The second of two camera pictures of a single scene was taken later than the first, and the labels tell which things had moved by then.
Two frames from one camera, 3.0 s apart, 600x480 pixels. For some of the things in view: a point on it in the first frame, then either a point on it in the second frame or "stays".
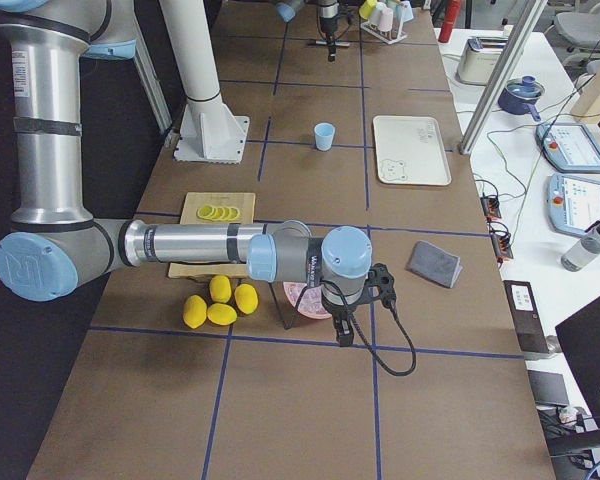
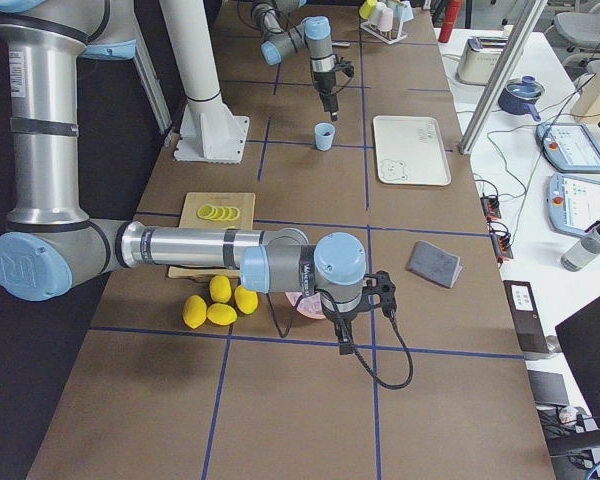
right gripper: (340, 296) stays
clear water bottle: (580, 252) stays
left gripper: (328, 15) to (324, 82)
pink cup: (383, 18) stays
